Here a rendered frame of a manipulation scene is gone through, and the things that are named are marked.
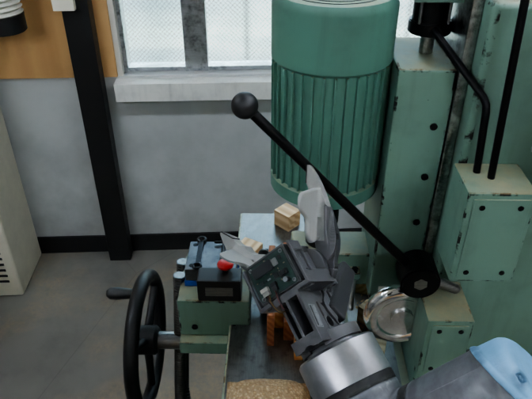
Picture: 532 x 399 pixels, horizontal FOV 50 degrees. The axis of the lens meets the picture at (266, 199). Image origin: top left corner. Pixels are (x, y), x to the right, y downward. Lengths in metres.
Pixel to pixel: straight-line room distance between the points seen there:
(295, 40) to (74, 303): 1.97
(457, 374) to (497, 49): 0.41
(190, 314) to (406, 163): 0.50
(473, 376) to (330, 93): 0.42
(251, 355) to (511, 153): 0.55
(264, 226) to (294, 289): 0.74
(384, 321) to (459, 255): 0.21
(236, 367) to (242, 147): 1.52
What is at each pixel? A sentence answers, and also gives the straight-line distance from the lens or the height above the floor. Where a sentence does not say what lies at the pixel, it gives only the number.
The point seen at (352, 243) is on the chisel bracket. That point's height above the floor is 1.07.
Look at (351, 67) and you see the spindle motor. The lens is 0.78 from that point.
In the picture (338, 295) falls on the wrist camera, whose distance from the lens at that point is 0.68.
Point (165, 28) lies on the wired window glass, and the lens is 2.34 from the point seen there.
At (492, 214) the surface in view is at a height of 1.27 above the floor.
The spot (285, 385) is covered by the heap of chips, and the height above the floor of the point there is 0.93.
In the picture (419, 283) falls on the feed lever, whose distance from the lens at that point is 0.90.
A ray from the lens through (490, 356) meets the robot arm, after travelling 0.55.
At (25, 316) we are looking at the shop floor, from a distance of 2.59.
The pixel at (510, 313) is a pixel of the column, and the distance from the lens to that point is 1.07.
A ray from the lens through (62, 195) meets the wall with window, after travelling 2.68.
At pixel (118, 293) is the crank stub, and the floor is 0.93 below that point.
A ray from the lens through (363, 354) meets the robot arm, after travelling 0.62.
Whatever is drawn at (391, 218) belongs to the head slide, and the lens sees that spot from 0.93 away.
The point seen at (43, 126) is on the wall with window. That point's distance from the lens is 2.53.
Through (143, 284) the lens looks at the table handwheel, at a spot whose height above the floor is 0.95.
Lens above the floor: 1.71
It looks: 34 degrees down
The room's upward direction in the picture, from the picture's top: straight up
